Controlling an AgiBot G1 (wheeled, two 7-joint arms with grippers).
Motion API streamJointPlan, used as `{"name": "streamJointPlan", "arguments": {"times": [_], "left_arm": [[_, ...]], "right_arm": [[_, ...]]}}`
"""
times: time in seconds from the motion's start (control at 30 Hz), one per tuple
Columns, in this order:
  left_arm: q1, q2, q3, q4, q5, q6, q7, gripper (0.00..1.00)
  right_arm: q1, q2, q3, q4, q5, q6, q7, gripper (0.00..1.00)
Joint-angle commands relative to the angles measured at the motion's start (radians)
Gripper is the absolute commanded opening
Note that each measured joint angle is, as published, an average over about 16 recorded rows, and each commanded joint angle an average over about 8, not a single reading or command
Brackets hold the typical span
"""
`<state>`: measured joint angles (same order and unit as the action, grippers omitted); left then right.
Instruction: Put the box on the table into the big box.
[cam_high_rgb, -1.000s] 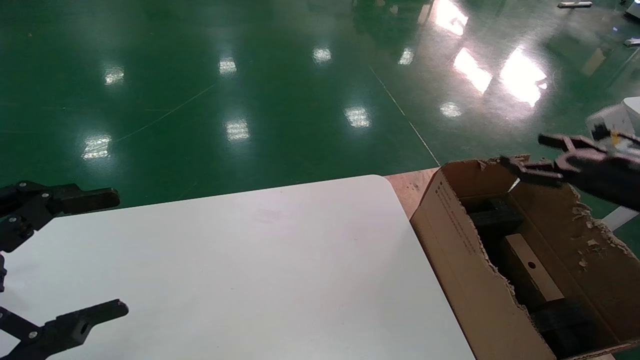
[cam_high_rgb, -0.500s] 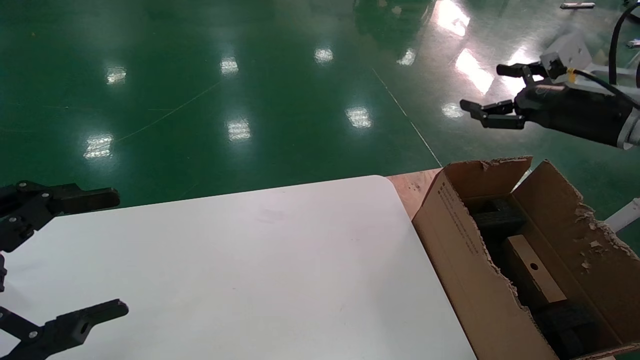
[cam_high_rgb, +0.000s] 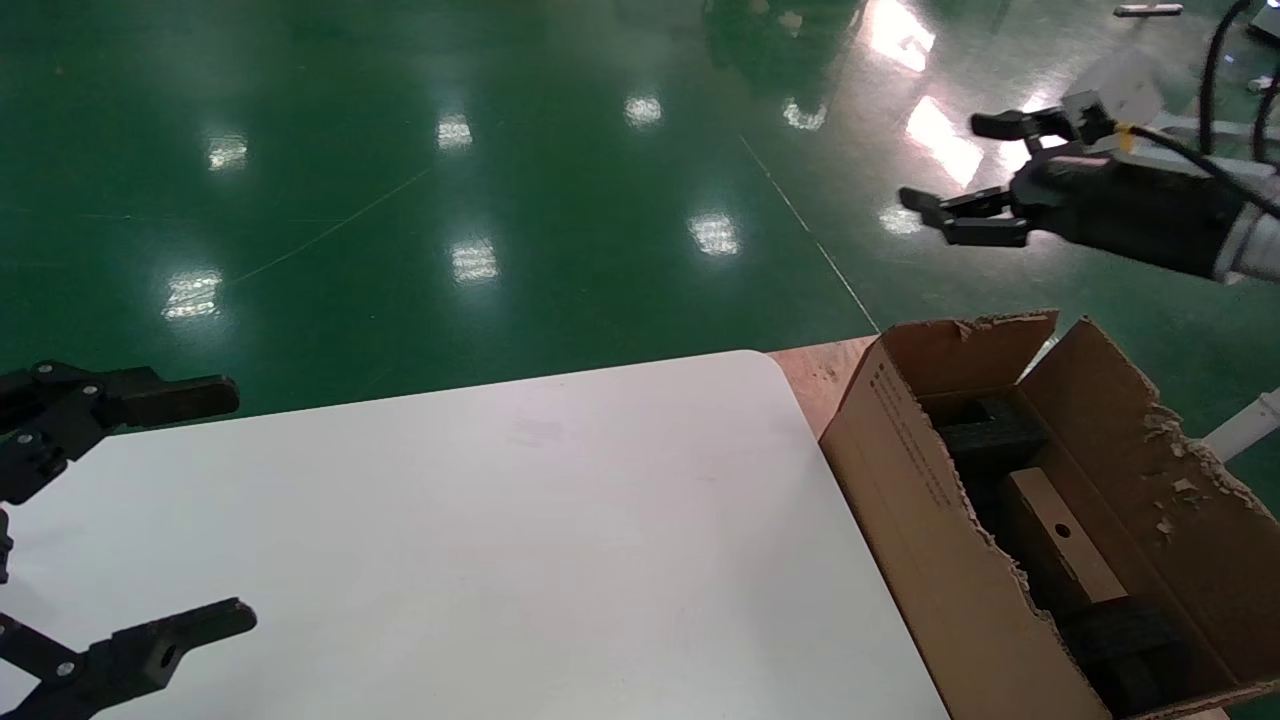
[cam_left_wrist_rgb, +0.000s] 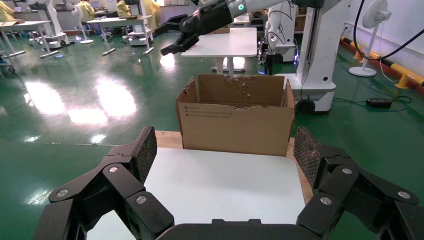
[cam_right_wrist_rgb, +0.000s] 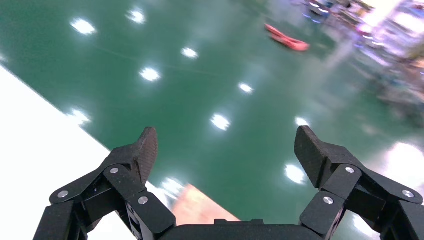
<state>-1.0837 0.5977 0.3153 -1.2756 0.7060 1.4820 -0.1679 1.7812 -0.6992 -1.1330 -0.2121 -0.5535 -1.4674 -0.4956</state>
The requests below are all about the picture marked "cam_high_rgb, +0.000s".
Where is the white stand leg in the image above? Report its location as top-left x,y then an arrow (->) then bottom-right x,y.
1203,388 -> 1280,463

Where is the small brown wooden box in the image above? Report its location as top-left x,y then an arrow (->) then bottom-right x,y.
995,467 -> 1132,617

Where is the black cable with yellow tag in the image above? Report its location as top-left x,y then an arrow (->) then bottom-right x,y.
1110,122 -> 1280,219

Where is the black looping cable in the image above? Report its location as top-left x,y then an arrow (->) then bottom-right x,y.
1198,0 -> 1280,166

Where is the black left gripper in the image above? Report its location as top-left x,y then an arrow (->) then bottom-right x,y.
0,362 -> 258,720

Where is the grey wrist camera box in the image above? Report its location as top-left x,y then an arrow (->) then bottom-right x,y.
1060,48 -> 1280,183

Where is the big torn cardboard box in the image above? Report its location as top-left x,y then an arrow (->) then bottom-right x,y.
818,310 -> 1280,720

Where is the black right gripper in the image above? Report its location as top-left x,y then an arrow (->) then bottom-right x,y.
898,104 -> 1247,281

